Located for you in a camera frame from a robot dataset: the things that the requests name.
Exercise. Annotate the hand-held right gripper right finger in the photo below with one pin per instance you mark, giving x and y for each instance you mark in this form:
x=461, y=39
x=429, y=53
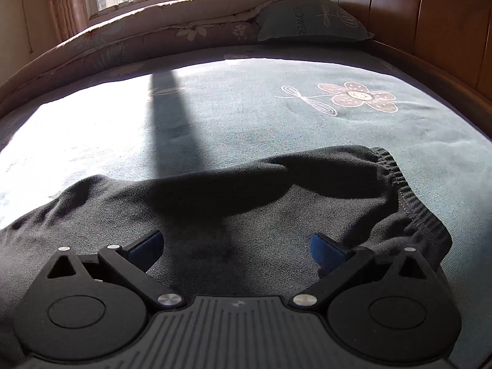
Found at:
x=326, y=251

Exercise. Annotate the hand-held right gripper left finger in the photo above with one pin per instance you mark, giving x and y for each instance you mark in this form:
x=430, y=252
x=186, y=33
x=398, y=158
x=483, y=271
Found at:
x=148, y=248

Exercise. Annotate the dark grey pants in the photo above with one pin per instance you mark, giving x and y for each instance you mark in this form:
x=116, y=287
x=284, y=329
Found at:
x=250, y=207

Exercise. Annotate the folded floral quilt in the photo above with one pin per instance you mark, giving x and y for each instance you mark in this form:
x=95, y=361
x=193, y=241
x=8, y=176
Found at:
x=134, y=34

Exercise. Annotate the teal printed pillow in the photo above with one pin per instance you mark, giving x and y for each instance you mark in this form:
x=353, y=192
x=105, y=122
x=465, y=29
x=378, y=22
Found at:
x=307, y=17

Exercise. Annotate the pink striped curtain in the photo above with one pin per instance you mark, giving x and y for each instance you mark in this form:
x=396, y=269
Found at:
x=65, y=0

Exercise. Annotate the wooden headboard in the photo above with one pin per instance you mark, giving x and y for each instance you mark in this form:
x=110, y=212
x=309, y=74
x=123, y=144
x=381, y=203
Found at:
x=422, y=7

